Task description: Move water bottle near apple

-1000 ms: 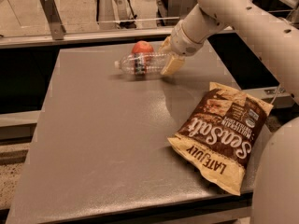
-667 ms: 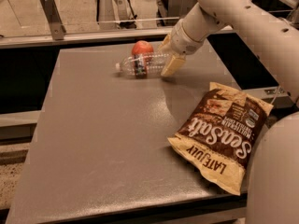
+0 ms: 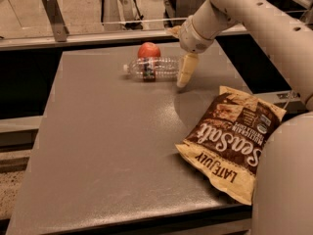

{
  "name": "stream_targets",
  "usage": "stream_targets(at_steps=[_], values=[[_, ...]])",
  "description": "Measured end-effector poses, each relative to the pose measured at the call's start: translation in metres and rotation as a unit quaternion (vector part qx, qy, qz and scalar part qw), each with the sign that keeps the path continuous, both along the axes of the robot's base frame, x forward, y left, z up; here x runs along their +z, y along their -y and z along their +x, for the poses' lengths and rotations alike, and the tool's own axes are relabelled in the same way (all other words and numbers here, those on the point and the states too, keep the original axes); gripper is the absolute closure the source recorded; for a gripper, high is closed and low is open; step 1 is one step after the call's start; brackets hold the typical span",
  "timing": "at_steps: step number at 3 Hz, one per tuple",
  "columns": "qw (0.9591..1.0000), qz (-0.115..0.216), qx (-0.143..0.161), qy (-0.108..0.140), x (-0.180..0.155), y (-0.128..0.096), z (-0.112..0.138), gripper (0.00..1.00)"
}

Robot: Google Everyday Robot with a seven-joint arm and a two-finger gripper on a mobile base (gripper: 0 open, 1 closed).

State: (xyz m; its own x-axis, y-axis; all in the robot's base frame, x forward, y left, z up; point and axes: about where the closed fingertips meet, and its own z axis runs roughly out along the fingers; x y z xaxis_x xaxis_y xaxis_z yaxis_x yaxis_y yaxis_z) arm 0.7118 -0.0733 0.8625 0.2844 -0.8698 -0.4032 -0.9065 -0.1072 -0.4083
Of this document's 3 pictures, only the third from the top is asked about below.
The clear plastic water bottle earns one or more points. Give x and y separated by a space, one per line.
153 69

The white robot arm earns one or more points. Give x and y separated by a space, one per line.
283 198

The red apple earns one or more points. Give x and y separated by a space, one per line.
147 50

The horizontal metal rail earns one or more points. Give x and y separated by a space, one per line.
87 40

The brown sea salt chip bag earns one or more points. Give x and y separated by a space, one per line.
227 143

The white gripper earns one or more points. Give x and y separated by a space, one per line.
190 37

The left metal rail bracket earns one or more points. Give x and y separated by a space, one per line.
56 20

